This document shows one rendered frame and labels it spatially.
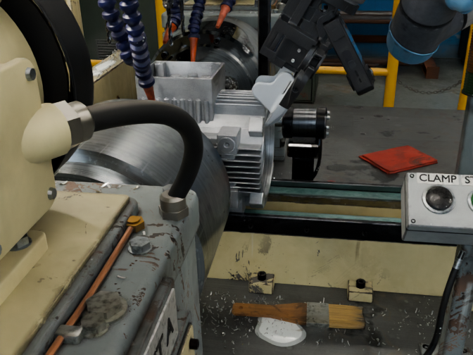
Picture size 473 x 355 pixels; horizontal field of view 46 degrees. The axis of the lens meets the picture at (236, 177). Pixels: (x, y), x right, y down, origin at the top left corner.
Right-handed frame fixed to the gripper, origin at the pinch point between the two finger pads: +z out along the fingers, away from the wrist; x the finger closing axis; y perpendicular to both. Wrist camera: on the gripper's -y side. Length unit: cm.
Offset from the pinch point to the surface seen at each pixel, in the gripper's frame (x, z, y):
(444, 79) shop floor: -420, 40, -148
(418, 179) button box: 16.8, -8.8, -16.5
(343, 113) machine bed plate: -88, 18, -26
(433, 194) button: 18.9, -8.9, -18.1
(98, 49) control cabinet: -319, 137, 109
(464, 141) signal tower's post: -34, -5, -39
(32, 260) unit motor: 52, -3, 13
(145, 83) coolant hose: 9.1, 1.3, 18.2
